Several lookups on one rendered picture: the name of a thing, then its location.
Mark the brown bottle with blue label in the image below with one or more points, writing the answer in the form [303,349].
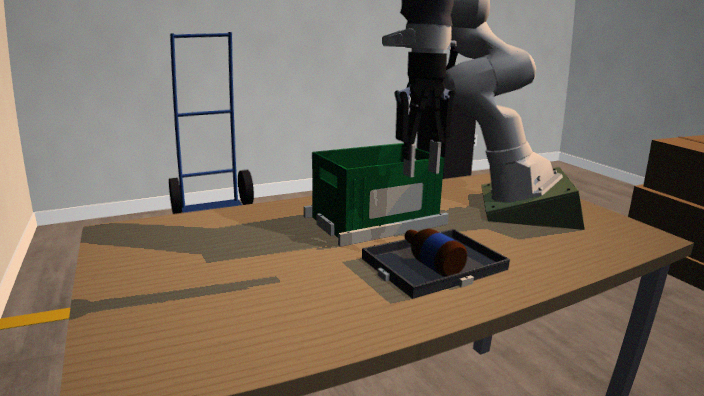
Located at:
[437,251]

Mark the green plastic crate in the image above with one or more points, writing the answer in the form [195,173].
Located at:
[366,195]

